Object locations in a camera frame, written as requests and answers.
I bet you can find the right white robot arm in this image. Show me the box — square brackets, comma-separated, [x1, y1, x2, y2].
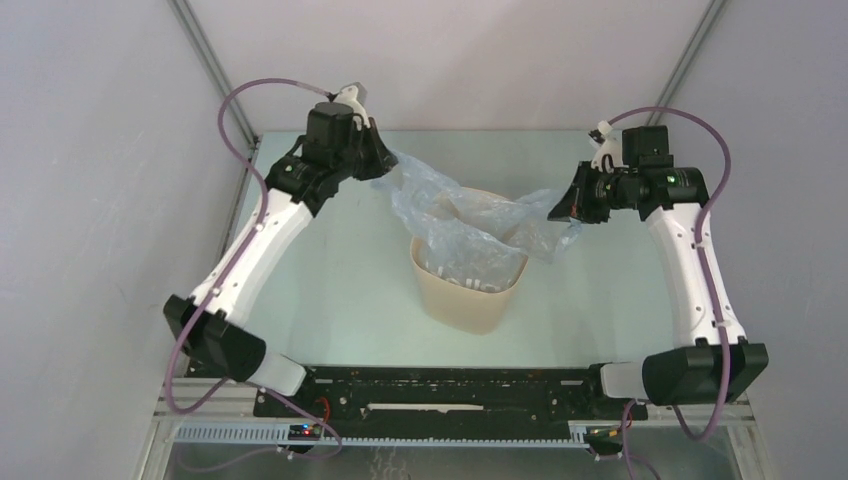
[548, 122, 769, 418]

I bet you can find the blue plastic trash bag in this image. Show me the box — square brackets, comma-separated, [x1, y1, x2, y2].
[373, 152, 582, 293]

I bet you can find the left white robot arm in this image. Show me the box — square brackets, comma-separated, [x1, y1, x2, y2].
[163, 97, 397, 417]

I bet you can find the beige trash bin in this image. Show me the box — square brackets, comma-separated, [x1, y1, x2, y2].
[409, 187, 530, 337]

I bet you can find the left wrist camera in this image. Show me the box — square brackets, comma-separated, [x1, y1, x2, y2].
[334, 82, 371, 129]

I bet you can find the silver aluminium base frame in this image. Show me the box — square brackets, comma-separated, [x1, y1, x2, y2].
[152, 377, 757, 425]

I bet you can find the left metal frame post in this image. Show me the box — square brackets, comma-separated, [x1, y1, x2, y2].
[168, 0, 260, 148]

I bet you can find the right metal frame post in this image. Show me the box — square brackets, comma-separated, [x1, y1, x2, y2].
[655, 0, 730, 108]

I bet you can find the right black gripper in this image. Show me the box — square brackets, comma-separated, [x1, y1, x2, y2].
[548, 161, 636, 224]

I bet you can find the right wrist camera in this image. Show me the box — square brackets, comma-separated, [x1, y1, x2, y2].
[588, 120, 625, 173]

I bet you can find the metal frame post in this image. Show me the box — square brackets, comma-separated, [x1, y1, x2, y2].
[655, 0, 730, 108]
[168, 0, 260, 148]

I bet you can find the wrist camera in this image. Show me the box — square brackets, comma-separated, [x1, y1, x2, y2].
[588, 120, 625, 173]
[334, 82, 371, 129]

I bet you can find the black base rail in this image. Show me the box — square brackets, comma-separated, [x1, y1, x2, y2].
[291, 366, 626, 439]

